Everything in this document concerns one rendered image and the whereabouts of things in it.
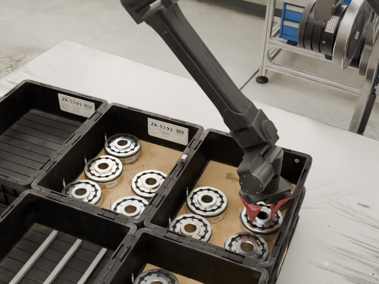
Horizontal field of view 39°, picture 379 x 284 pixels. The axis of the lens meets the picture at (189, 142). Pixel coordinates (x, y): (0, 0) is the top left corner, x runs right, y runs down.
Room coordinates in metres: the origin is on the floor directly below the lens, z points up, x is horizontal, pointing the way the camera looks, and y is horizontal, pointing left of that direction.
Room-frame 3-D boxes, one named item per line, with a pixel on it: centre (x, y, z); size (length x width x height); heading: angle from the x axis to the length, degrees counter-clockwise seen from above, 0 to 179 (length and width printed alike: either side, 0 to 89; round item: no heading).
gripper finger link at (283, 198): (0.92, -0.20, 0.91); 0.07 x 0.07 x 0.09; 28
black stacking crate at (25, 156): (1.17, 0.45, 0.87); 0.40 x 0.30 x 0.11; 158
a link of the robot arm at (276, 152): (0.91, -0.18, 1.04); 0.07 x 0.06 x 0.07; 151
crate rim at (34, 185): (1.06, 0.17, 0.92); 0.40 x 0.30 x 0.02; 158
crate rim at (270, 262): (0.94, -0.11, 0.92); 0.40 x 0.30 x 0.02; 158
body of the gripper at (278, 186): (0.92, -0.18, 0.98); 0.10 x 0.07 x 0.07; 118
